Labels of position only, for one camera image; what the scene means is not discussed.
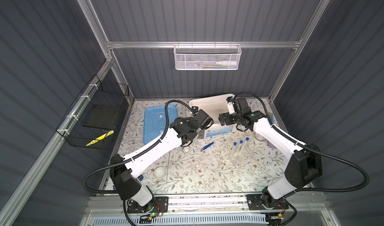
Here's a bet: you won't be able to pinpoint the white plastic storage bin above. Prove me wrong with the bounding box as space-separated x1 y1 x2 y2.
189 94 235 139

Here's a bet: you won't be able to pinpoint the blue capped test tube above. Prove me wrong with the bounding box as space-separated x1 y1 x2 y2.
237 140 244 154
231 142 238 160

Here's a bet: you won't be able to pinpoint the blue plastic tweezers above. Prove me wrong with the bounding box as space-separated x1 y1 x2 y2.
201 142 214 152

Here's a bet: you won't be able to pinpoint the clear test tube rack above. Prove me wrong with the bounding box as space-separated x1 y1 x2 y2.
228 137 255 166

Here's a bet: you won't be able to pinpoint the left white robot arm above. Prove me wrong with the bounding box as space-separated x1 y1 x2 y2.
110 110 214 212

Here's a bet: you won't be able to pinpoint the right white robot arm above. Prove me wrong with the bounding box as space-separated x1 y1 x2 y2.
219 97 323 209

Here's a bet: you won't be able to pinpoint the clear tape roll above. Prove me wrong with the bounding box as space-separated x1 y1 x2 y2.
254 132 267 142

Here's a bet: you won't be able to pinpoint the grey eyeglass case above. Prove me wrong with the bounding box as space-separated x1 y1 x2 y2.
267 141 276 149

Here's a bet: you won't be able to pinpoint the blue plastic bin lid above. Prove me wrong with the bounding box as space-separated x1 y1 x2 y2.
143 106 166 145

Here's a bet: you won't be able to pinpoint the white round dish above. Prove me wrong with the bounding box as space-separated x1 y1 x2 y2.
154 167 167 178

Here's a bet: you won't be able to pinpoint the yellow black striped item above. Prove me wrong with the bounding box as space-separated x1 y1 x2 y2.
86 130 114 147

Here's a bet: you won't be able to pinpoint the black pad in basket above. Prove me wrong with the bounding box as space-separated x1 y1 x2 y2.
83 105 119 130

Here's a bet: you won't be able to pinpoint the white wire mesh basket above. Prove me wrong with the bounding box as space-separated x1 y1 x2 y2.
173 43 242 71

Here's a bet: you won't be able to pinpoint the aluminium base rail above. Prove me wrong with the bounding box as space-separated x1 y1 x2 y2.
125 192 289 216

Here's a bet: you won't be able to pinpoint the black wire wall basket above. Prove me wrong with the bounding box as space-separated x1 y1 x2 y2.
56 76 130 150

